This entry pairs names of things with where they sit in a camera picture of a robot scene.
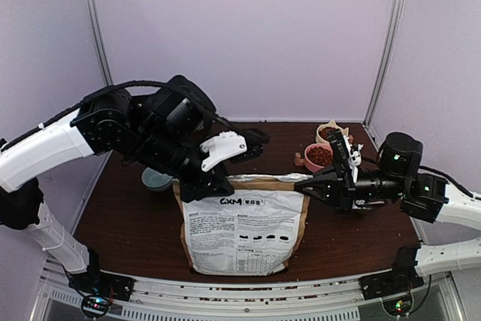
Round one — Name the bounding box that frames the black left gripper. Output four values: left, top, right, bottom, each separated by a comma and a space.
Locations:
130, 125, 235, 204

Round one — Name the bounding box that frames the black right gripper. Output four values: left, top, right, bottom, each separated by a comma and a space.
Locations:
295, 157, 407, 217

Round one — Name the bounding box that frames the brown dog food bag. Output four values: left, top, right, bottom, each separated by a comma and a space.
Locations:
177, 173, 310, 277

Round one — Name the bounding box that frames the right arm base board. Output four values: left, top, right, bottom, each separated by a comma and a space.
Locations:
382, 294, 413, 318

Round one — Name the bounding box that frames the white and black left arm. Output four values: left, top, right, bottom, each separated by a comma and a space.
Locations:
1, 75, 233, 294

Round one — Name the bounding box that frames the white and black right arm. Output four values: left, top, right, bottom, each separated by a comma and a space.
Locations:
295, 131, 480, 292

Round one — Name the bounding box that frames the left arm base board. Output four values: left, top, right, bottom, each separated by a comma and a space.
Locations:
80, 295, 113, 319

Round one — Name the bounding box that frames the pink cat-ear pet bowl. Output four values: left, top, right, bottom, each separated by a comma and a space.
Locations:
304, 144, 334, 173

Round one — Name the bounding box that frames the cream cat-ear pet bowl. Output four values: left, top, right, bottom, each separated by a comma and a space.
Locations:
315, 120, 349, 144

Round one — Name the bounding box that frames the brown kibble in pink bowl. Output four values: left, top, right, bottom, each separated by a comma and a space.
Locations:
307, 147, 333, 166

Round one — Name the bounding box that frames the brown kibble in cream bowl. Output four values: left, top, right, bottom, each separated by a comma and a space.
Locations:
318, 127, 334, 141

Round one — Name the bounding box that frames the light green ceramic bowl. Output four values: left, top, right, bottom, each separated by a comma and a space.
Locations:
141, 168, 174, 192

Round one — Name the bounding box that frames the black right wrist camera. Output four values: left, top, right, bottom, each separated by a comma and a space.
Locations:
328, 130, 363, 187

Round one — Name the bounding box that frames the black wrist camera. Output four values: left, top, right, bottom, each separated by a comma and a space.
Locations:
328, 130, 363, 187
199, 129, 270, 172

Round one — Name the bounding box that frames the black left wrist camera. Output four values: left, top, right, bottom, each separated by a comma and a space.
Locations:
199, 129, 270, 172

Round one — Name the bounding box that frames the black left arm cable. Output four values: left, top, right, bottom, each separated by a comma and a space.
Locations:
0, 80, 264, 149

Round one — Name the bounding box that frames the right aluminium table rail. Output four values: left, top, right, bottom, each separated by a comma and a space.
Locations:
363, 124, 425, 245

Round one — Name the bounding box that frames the aluminium front frame rail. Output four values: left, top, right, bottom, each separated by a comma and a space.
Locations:
27, 256, 467, 320

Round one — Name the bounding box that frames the right aluminium corner post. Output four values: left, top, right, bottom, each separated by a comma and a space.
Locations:
363, 0, 405, 129

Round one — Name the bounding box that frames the aluminium corner post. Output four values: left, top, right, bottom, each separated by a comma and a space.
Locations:
85, 0, 113, 86
363, 0, 405, 129

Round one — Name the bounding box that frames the left aluminium corner post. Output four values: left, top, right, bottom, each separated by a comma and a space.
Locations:
85, 0, 113, 86

